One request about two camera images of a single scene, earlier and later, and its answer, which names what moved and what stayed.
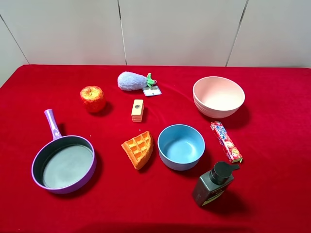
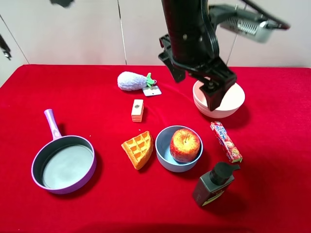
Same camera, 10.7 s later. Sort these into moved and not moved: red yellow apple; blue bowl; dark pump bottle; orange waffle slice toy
Moved: red yellow apple
Not moved: orange waffle slice toy; dark pump bottle; blue bowl
